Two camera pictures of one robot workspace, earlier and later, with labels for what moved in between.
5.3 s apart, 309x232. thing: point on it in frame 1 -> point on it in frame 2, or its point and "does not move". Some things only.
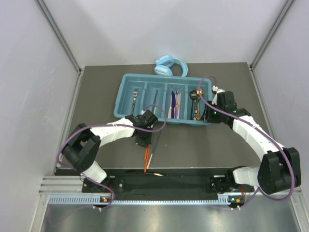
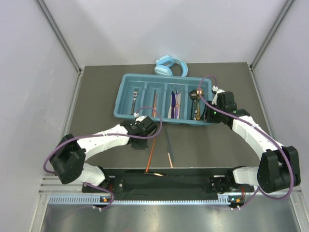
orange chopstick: (146, 159) -> (150, 155)
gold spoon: (198, 114) does not move
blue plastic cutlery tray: (174, 99) does not move
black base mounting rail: (156, 181) does not move
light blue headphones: (163, 64) does not move
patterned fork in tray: (135, 93) does not move
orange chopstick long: (147, 155) -> (154, 110)
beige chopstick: (149, 161) -> (170, 160)
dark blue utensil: (173, 103) does not move
